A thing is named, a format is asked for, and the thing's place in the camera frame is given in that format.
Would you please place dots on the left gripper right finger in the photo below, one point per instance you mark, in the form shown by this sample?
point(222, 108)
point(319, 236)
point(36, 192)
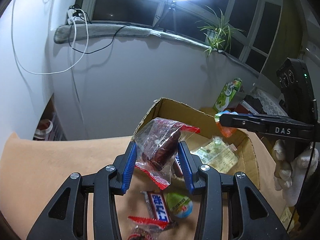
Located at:
point(190, 164)

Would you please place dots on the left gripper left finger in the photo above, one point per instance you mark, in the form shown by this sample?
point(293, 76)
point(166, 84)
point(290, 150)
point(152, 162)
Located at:
point(125, 165)

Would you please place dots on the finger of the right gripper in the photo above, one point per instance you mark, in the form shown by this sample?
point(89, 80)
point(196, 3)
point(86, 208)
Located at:
point(263, 123)

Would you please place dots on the red date snack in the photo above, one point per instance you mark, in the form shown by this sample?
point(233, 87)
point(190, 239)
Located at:
point(157, 146)

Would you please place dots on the small Snickers bar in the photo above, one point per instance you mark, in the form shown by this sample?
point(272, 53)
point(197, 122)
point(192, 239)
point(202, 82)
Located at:
point(177, 167)

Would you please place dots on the white gloved right hand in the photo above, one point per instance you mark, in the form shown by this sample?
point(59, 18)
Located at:
point(289, 177)

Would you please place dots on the lace covered side table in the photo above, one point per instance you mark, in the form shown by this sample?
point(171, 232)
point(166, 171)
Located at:
point(260, 102)

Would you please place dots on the wrapped sandwich bread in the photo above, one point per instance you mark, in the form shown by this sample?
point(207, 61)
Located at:
point(217, 154)

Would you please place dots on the large Snickers bar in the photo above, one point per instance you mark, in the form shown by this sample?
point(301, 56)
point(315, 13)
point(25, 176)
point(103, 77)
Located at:
point(158, 208)

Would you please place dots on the green jelly cup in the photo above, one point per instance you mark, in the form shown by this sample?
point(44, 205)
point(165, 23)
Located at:
point(179, 205)

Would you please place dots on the green snack bag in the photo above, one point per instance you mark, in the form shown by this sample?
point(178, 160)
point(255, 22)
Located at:
point(227, 94)

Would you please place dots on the red wrapped dark snack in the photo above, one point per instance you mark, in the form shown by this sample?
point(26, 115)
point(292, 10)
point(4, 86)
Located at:
point(146, 228)

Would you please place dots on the brown cardboard box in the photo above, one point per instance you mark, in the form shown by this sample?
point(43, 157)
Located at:
point(178, 111)

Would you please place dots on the potted spider plant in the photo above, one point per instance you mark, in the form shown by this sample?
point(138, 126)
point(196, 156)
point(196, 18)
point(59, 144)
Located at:
point(219, 34)

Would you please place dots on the grey windowsill cloth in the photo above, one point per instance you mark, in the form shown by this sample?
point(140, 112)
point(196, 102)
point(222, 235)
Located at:
point(64, 32)

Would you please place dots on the white power strip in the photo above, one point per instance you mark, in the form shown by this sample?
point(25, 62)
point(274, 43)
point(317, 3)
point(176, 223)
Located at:
point(76, 16)

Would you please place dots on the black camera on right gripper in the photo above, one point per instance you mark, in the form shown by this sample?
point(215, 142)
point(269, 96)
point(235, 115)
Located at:
point(296, 87)

